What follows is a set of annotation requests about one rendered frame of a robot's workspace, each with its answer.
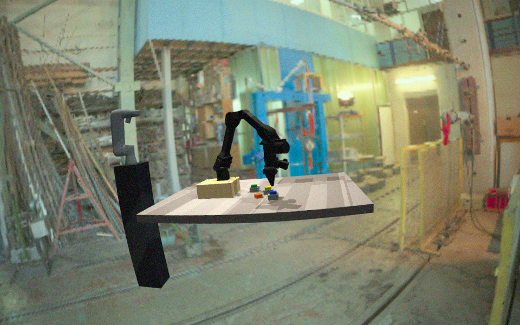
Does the green button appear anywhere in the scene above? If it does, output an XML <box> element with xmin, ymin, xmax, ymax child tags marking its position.
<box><xmin>249</xmin><ymin>184</ymin><xmax>259</xmax><ymax>193</ymax></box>

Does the blue button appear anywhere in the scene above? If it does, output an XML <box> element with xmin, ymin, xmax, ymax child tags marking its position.
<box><xmin>268</xmin><ymin>191</ymin><xmax>279</xmax><ymax>200</ymax></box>

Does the yellow button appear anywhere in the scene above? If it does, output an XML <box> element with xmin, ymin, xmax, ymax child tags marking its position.
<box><xmin>263</xmin><ymin>186</ymin><xmax>274</xmax><ymax>195</ymax></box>

